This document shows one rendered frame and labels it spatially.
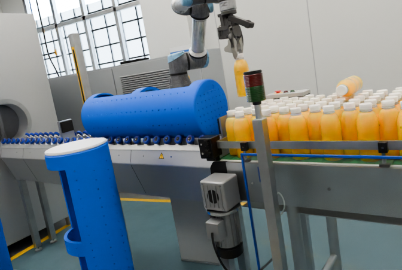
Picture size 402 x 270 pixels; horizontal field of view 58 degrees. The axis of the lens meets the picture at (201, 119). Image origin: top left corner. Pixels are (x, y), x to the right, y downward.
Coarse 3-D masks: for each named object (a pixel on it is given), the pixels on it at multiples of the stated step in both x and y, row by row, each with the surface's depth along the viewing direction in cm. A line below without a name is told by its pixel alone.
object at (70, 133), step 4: (64, 120) 252; (68, 120) 253; (60, 124) 249; (64, 124) 251; (68, 124) 253; (72, 124) 256; (60, 128) 250; (64, 128) 250; (68, 128) 253; (72, 128) 256; (60, 132) 251; (64, 132) 250; (68, 132) 255; (72, 132) 257; (60, 136) 252; (64, 136) 252; (68, 136) 254; (72, 136) 257
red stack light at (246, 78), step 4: (244, 76) 117; (248, 76) 116; (252, 76) 116; (256, 76) 115; (260, 76) 116; (244, 80) 118; (248, 80) 116; (252, 80) 116; (256, 80) 116; (260, 80) 116; (248, 84) 117; (252, 84) 116; (256, 84) 116; (260, 84) 116
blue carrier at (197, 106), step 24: (96, 96) 220; (120, 96) 201; (144, 96) 187; (168, 96) 176; (192, 96) 166; (216, 96) 179; (96, 120) 209; (120, 120) 196; (144, 120) 185; (168, 120) 176; (192, 120) 167; (216, 120) 178
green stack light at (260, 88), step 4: (248, 88) 117; (252, 88) 116; (256, 88) 116; (260, 88) 116; (264, 88) 118; (248, 92) 117; (252, 92) 116; (256, 92) 116; (260, 92) 116; (264, 92) 118; (248, 96) 118; (252, 96) 117; (256, 96) 116; (260, 96) 117; (264, 96) 118; (248, 100) 118; (252, 100) 117; (256, 100) 117; (260, 100) 117
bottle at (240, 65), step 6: (240, 60) 162; (234, 66) 163; (240, 66) 161; (246, 66) 162; (234, 72) 164; (240, 72) 162; (240, 78) 162; (240, 84) 163; (240, 90) 163; (240, 96) 164
